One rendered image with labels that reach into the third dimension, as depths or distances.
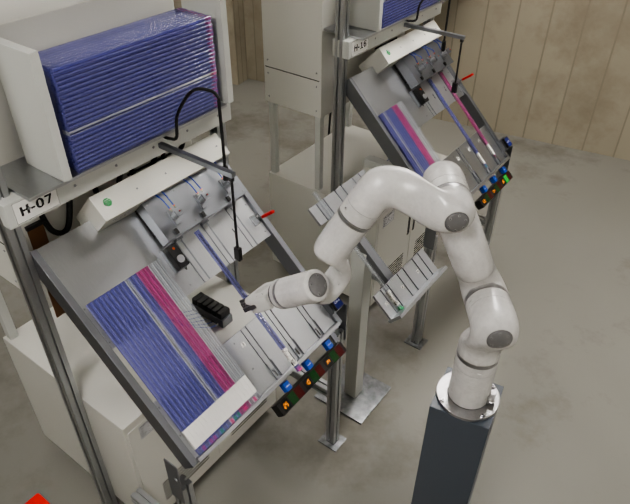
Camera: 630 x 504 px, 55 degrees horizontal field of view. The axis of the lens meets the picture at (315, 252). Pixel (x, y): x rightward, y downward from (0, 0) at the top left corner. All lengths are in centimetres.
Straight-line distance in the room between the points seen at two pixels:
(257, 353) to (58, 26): 105
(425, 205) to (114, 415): 119
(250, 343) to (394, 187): 76
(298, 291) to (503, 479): 142
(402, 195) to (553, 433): 172
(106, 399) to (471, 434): 113
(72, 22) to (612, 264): 309
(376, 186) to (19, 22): 94
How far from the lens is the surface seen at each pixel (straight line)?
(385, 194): 138
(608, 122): 496
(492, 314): 160
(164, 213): 184
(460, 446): 200
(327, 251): 147
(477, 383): 183
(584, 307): 351
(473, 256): 151
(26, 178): 169
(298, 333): 199
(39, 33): 175
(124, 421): 202
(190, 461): 176
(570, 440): 288
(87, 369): 220
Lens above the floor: 217
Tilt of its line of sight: 38 degrees down
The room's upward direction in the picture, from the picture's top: straight up
